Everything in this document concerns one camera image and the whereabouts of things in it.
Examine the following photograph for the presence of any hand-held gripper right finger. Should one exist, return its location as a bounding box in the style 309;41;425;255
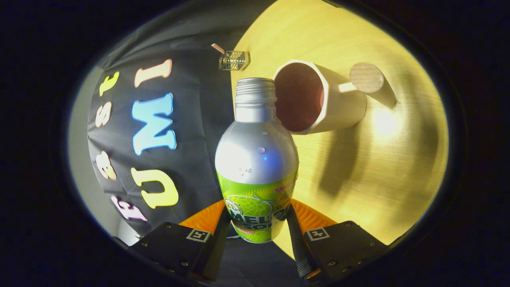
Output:
286;199;389;284

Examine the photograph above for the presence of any wire mesh holder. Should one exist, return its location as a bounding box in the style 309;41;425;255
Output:
218;49;251;72

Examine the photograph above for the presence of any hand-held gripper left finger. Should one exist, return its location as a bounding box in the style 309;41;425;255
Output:
127;199;232;284

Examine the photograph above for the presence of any beige cup with wooden handle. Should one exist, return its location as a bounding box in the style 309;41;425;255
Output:
273;59;397;136

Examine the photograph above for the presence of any wooden table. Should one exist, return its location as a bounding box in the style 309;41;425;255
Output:
230;0;450;260

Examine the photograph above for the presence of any silver green juice bottle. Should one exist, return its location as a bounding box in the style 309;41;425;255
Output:
214;77;300;244

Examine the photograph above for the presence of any black backdrop cloth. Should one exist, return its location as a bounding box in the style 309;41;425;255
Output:
86;0;299;287

